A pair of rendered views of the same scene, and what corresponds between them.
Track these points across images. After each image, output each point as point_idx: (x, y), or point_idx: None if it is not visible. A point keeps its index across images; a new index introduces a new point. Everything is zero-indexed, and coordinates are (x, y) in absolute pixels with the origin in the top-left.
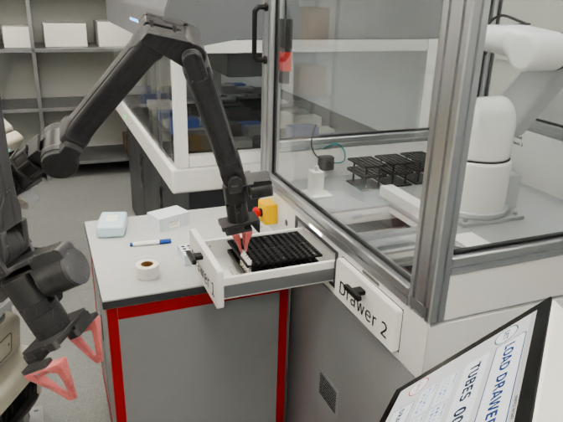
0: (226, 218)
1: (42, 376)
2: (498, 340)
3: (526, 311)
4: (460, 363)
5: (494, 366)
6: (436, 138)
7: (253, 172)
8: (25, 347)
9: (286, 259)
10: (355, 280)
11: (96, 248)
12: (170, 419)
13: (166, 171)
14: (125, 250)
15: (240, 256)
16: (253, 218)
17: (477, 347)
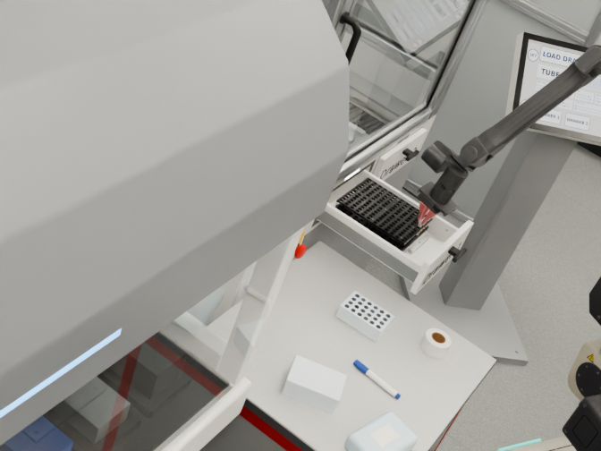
0: (442, 207)
1: None
2: (533, 59)
3: (523, 44)
4: (530, 80)
5: (554, 61)
6: (479, 11)
7: (449, 148)
8: (596, 346)
9: (398, 198)
10: (399, 152)
11: (431, 431)
12: None
13: (216, 422)
14: (410, 398)
15: (422, 225)
16: (430, 186)
17: (525, 71)
